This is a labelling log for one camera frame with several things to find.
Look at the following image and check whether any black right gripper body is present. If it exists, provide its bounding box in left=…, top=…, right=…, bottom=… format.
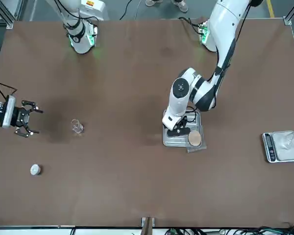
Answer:
left=11, top=106, right=30, bottom=128

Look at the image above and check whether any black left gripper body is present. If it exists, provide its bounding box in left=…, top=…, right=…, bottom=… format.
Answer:
left=173, top=115, right=189, bottom=130

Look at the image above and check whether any small glass beaker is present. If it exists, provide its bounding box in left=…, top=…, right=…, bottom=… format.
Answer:
left=70, top=118, right=85, bottom=137

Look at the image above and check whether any white lamp cap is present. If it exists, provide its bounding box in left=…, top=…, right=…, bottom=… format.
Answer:
left=30, top=164, right=43, bottom=176

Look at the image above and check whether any ribbed metal tray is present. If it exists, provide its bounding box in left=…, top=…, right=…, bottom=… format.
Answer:
left=163, top=109, right=202, bottom=147

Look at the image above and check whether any silver digital scale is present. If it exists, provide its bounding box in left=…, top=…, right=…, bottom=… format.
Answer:
left=262, top=131, right=294, bottom=164

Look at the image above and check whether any person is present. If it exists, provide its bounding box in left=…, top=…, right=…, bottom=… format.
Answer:
left=145, top=0, right=189, bottom=13

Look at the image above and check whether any aluminium frame post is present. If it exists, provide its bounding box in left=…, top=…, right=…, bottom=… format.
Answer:
left=3, top=0, right=24, bottom=29
left=283, top=0, right=294, bottom=26
left=141, top=216, right=156, bottom=235

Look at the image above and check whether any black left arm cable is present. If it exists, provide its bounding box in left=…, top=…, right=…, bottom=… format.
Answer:
left=178, top=0, right=250, bottom=81

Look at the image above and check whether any black cable bundle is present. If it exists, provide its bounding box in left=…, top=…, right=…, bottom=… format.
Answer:
left=161, top=221, right=294, bottom=235

